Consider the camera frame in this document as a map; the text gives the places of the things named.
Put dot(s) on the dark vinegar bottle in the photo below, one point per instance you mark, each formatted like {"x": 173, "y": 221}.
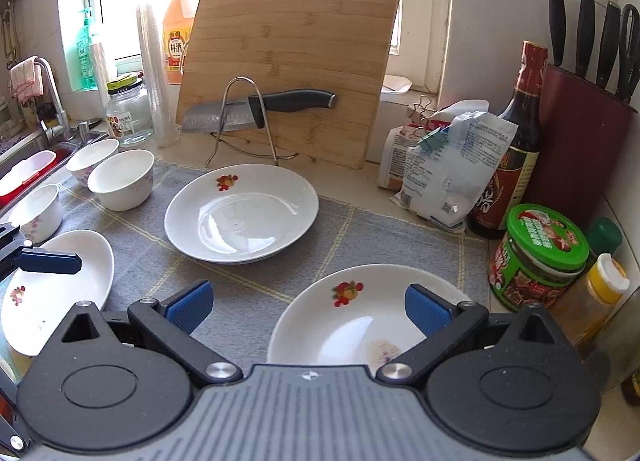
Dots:
{"x": 505, "y": 176}

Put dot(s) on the pink cloth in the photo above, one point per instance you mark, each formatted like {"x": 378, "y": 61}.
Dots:
{"x": 27, "y": 81}

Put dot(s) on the bamboo cutting board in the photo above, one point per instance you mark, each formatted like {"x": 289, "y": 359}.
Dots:
{"x": 300, "y": 41}

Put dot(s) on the metal faucet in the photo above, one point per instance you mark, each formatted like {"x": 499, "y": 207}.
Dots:
{"x": 52, "y": 91}

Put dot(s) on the yellow lid spice bottle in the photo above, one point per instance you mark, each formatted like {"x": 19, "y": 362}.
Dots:
{"x": 595, "y": 291}

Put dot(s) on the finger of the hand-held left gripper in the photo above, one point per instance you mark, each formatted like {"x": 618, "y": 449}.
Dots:
{"x": 12, "y": 416}
{"x": 50, "y": 261}

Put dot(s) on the red and white container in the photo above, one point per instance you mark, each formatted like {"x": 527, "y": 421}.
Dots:
{"x": 25, "y": 171}

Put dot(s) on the dark red knife block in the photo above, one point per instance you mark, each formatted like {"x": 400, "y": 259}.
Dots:
{"x": 575, "y": 141}

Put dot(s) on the green lid sauce jar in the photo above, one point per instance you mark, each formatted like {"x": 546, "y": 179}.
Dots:
{"x": 540, "y": 241}

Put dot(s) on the orange and white food bag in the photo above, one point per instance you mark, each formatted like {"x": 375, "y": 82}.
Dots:
{"x": 395, "y": 156}

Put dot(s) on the grey checked counter mat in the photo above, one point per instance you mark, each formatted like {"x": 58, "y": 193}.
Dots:
{"x": 380, "y": 231}

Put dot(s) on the white dish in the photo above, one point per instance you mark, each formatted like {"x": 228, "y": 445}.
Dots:
{"x": 395, "y": 83}

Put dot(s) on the green cap bottle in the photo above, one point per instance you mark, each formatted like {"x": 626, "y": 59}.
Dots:
{"x": 605, "y": 236}

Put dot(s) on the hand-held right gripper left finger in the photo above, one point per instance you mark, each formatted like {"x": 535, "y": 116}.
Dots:
{"x": 192, "y": 306}

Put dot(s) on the green dish soap bottle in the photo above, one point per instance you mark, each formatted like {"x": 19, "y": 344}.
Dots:
{"x": 86, "y": 56}

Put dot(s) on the orange cooking wine bottle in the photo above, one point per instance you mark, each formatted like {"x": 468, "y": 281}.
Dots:
{"x": 175, "y": 41}

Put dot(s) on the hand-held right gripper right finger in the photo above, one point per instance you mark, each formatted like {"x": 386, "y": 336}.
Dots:
{"x": 425, "y": 313}

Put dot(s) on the white printed food bag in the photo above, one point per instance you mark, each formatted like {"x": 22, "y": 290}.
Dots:
{"x": 450, "y": 181}

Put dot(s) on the glass jar with label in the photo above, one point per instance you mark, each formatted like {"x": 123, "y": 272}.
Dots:
{"x": 127, "y": 116}

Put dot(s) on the black kitchen scissors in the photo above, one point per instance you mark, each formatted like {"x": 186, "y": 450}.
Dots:
{"x": 627, "y": 66}

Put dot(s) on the teal binder clip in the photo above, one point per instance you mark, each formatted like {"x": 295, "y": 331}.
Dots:
{"x": 435, "y": 140}

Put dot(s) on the white bowl with pink flowers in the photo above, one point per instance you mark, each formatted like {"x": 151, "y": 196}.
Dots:
{"x": 95, "y": 156}
{"x": 122, "y": 191}
{"x": 40, "y": 221}

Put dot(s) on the steel sink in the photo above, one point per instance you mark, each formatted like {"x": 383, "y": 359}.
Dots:
{"x": 30, "y": 146}

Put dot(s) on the white plate with fruit print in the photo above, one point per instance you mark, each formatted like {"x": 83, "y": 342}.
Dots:
{"x": 350, "y": 326}
{"x": 240, "y": 221}
{"x": 60, "y": 301}

